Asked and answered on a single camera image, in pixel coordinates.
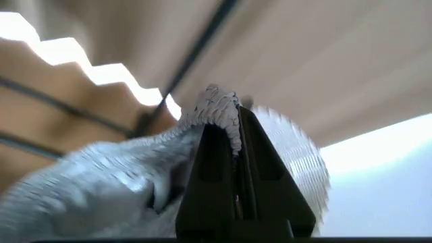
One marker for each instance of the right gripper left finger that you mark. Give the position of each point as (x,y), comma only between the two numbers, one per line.
(209,195)

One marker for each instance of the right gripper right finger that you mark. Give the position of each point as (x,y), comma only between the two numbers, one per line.
(273,195)

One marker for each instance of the pale grey shorts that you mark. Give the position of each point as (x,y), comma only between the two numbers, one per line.
(101,185)

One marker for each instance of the white laundry basket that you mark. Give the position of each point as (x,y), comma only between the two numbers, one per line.
(297,148)

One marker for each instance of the black clothes rack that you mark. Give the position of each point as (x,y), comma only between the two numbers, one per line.
(195,47)

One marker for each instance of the beige curtain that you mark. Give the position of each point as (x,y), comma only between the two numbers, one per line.
(303,50)

